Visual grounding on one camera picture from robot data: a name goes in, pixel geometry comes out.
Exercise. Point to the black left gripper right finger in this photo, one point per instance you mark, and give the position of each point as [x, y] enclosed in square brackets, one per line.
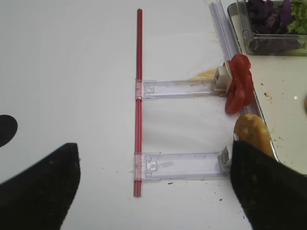
[272, 195]

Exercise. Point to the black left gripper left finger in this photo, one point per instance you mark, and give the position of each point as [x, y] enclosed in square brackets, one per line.
[40, 197]

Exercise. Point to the red tomato slice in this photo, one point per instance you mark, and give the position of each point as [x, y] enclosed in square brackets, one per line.
[235, 98]

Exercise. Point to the remaining tomato slice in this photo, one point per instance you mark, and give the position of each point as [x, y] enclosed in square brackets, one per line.
[240, 69]

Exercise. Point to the green lettuce in container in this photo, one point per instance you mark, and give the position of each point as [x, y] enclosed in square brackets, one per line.
[299, 17]

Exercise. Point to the white lower clip block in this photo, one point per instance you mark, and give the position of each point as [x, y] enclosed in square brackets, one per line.
[225, 158]

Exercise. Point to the white clip block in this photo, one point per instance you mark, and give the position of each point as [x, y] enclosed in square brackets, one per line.
[225, 158]
[222, 80]

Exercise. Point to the left bun half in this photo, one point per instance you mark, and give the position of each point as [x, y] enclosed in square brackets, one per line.
[251, 129]

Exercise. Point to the white metal tray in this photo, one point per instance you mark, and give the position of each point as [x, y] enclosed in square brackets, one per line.
[280, 83]

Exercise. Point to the clear lower left divider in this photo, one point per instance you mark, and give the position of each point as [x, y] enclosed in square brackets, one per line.
[156, 166]

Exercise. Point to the clear divider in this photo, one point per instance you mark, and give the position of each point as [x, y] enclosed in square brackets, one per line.
[156, 166]
[154, 89]

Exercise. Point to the red left plastic strip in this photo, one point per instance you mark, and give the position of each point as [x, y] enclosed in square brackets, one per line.
[137, 187]

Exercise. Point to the white upper clip block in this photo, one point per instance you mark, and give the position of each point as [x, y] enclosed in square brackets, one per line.
[222, 80]

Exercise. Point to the clear upper left divider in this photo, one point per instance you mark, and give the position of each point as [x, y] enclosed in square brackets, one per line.
[154, 89]

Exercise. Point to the clear plastic salad container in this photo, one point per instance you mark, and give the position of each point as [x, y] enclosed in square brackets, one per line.
[290, 44]

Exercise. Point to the purple cabbage leaves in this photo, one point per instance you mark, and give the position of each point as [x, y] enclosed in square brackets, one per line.
[266, 18]

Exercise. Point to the clear left long rail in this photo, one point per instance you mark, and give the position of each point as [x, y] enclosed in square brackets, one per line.
[224, 30]

